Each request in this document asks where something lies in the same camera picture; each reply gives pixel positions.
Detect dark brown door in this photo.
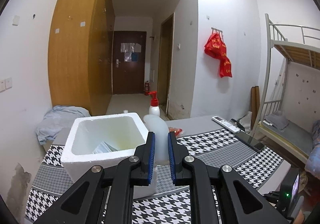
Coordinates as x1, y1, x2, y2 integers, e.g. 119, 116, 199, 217
112, 31, 146, 95

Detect black smartphone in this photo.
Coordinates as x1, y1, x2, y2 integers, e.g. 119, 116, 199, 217
235, 131, 265, 153

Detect white lotion pump bottle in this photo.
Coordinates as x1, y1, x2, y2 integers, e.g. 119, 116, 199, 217
148, 91, 161, 116

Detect wooden wardrobe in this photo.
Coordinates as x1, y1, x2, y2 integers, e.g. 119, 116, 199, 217
48, 0, 114, 116

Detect red snack packet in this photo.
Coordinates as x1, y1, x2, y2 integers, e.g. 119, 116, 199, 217
169, 127, 183, 138

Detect grey pillow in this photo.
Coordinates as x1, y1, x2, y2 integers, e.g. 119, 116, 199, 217
265, 110, 289, 130

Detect metal bunk bed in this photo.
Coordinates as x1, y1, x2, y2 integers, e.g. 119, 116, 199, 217
251, 14, 319, 164

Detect white foam box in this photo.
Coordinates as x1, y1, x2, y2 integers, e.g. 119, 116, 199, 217
60, 112, 158, 199

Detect houndstooth table mat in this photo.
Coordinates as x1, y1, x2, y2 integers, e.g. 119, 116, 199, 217
24, 127, 284, 224

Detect light blue crumpled cloth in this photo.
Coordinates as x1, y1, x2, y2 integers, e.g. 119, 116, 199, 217
35, 105, 91, 146

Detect wooden boards against wall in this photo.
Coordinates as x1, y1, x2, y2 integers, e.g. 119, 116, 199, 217
251, 86, 260, 130

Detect white tissue cloth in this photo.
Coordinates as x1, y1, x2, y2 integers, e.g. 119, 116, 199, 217
97, 141, 117, 153

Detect red fire extinguisher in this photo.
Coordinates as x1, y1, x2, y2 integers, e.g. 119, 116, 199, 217
144, 81, 150, 96

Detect white remote control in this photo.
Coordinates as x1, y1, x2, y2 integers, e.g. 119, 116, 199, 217
212, 116, 241, 134

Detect white wall switch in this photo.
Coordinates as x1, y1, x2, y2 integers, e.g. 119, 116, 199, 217
0, 77, 12, 92

